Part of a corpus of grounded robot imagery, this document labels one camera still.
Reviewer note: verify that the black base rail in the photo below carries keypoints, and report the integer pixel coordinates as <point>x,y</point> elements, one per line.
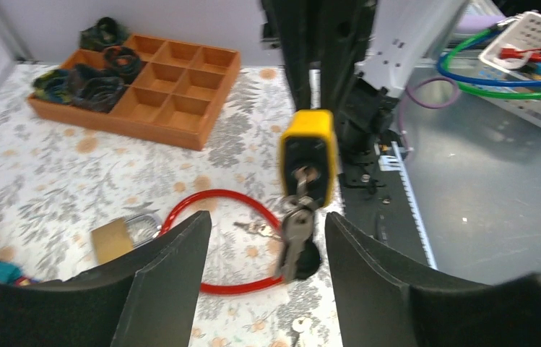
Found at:
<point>380,201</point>

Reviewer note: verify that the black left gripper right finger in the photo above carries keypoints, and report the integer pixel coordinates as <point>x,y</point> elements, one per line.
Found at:
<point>385,298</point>

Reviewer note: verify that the dark rolled fabric outside tray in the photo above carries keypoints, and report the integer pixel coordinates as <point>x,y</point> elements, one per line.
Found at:
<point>106,32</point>

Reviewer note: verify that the brass padlock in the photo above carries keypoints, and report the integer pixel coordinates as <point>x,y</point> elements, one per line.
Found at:
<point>123,235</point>

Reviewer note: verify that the silver keys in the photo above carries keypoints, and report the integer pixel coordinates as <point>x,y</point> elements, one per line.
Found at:
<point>300,257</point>
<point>257,228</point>

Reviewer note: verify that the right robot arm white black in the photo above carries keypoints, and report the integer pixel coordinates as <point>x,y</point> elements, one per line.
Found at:
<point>389,37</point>

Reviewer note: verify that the yellow small padlock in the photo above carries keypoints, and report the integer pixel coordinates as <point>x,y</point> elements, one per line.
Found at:
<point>309,145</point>

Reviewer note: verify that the silver padlock key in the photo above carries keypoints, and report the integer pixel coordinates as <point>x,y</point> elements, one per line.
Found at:
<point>301,326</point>

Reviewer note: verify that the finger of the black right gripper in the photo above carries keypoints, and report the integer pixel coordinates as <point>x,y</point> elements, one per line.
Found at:
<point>287,29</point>
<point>345,31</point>

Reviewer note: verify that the dark rolled fabric middle left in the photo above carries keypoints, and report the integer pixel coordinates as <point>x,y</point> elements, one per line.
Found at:
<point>93,89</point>

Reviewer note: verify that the orange wooden compartment tray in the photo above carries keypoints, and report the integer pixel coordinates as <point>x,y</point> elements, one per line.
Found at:
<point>175,99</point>

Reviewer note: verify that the white plastic basket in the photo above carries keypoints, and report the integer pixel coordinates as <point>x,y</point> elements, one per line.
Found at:
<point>515,55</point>

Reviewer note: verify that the dark rolled fabric top left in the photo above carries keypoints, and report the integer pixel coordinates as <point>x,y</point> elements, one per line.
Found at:
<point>52,87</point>

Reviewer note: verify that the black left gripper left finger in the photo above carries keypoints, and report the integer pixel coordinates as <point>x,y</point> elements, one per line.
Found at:
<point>146,297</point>

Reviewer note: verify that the red cable lock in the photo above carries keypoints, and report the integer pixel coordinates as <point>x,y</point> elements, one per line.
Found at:
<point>238,264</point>

